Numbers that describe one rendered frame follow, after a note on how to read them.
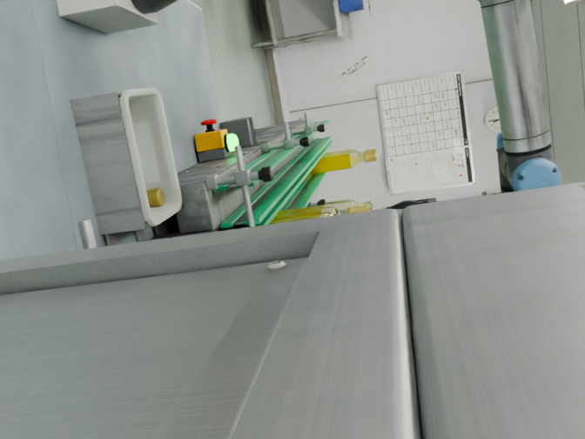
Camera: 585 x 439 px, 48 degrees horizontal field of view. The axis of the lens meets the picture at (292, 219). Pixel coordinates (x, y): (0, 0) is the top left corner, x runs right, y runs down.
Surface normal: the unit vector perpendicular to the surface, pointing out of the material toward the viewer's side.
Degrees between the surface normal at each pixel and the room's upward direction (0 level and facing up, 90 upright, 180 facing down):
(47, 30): 0
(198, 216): 90
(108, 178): 90
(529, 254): 90
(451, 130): 90
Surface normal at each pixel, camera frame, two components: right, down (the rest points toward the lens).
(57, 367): -0.17, -0.97
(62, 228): 0.98, -0.13
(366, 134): -0.14, 0.22
